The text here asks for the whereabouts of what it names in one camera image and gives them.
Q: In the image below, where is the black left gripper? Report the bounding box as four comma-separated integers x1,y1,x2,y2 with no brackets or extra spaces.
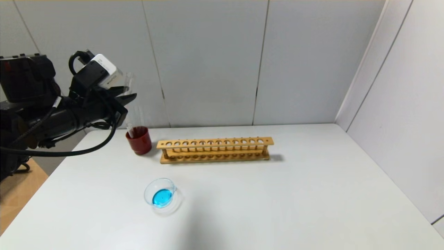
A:
66,85,137,131

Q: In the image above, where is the test tube with red pigment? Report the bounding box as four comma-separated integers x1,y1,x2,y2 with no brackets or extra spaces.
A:
122,72,135,95

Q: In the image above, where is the wooden test tube rack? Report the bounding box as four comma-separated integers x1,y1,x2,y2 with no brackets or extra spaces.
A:
157,137,274,164

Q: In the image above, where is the dark red plastic cup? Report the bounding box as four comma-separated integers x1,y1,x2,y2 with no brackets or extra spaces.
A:
126,126,152,156

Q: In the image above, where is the clear glass beaker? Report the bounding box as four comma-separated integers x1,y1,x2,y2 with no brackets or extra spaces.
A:
144,178,182,214

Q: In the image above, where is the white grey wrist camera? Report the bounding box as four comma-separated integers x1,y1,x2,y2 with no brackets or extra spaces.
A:
85,54,124,89

